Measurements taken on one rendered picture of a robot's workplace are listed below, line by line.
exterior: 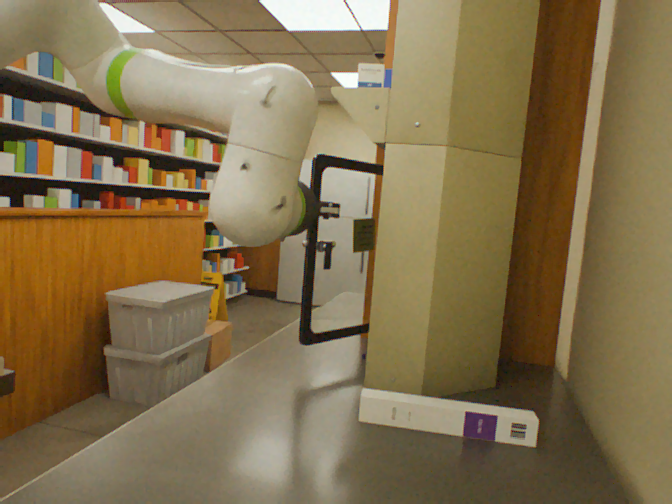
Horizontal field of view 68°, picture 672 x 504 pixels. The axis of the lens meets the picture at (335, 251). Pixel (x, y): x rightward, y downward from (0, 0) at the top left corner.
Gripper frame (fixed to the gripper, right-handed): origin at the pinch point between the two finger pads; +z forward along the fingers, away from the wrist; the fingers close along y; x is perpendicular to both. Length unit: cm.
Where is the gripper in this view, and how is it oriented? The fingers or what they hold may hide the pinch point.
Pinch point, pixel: (325, 208)
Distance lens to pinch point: 99.3
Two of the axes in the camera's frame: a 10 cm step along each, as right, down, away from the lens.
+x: -0.8, 9.9, 0.9
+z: 2.6, -0.7, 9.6
